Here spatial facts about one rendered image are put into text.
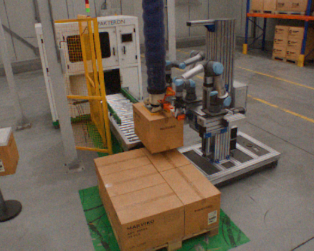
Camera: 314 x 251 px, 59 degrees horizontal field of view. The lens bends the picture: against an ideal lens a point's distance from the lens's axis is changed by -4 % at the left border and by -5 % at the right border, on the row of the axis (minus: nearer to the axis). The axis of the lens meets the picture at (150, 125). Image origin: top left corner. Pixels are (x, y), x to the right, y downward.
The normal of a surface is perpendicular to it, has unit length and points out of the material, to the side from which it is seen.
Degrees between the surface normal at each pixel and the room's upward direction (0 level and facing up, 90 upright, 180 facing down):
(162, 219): 90
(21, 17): 90
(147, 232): 90
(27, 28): 90
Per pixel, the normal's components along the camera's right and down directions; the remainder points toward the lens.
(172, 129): 0.36, 0.36
